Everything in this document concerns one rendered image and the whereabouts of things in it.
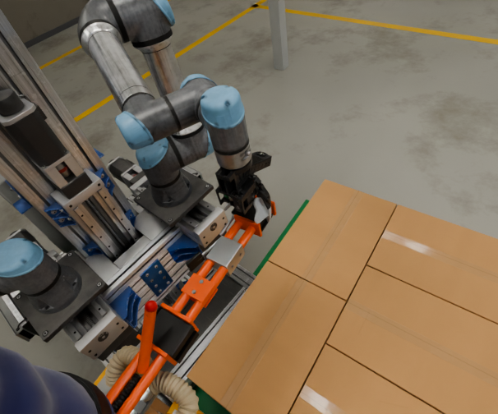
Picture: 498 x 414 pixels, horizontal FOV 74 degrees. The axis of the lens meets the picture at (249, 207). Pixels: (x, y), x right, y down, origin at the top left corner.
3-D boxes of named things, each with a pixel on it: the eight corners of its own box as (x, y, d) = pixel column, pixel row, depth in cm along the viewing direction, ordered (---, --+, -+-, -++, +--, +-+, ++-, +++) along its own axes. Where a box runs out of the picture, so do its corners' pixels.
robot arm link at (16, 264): (58, 285, 94) (26, 261, 84) (11, 303, 93) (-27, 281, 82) (59, 252, 102) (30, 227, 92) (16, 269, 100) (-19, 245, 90)
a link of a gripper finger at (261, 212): (258, 235, 82) (241, 209, 77) (270, 218, 85) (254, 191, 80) (268, 236, 80) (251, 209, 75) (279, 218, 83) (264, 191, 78)
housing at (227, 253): (231, 277, 79) (227, 267, 75) (209, 265, 82) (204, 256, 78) (246, 254, 82) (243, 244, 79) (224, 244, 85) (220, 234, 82)
